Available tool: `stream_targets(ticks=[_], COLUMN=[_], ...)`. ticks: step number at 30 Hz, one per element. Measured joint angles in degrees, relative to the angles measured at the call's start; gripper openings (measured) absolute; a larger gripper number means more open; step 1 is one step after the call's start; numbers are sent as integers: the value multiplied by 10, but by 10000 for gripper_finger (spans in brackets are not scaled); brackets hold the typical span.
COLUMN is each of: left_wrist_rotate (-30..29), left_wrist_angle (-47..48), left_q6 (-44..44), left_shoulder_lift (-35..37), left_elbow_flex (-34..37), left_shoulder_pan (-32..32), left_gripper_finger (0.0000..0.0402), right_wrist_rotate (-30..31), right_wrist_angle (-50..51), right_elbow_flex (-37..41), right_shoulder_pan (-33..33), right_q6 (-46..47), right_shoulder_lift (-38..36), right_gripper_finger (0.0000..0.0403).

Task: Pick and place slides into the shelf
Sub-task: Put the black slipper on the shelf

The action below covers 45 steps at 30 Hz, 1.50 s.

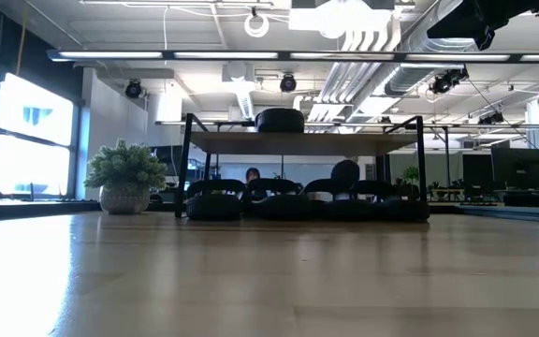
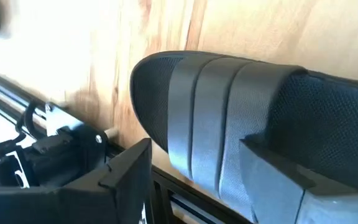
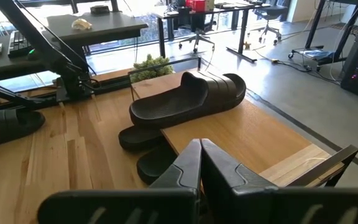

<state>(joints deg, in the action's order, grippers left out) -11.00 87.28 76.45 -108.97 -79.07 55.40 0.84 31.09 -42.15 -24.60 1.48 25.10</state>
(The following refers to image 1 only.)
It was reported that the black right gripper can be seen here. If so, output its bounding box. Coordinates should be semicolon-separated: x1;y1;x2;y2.
426;0;539;41

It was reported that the small green plant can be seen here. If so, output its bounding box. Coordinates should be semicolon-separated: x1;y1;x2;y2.
401;165;420;186

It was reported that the black office chair back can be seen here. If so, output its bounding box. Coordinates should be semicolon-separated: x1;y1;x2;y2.
329;159;361;188

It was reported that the silver ventilation duct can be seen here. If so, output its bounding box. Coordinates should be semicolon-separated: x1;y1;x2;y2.
384;0;479;97

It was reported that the black bar with light strips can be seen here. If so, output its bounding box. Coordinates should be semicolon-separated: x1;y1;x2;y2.
47;49;539;65

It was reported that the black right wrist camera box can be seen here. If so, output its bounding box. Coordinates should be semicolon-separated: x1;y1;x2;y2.
473;25;496;51

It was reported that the green potted plant woven pot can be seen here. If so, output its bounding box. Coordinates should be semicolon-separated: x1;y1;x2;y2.
84;138;168;215

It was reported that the white round ceiling lamp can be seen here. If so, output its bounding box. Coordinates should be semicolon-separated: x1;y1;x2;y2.
243;11;270;39

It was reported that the large bright window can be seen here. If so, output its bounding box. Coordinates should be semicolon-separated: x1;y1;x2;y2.
0;72;77;198

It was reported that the yellow hanging cord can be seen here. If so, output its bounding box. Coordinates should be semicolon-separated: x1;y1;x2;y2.
14;4;28;77

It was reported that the black ceiling spotlight cluster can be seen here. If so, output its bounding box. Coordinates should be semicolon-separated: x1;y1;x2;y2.
429;66;470;95
478;110;505;125

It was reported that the black tire aloft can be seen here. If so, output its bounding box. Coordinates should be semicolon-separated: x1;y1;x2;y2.
254;108;306;134

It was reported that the large black monitor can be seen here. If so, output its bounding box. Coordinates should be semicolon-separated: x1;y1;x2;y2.
491;147;539;191

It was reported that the wooden shelf black metal frame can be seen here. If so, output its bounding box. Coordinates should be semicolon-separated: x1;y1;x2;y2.
174;111;432;221

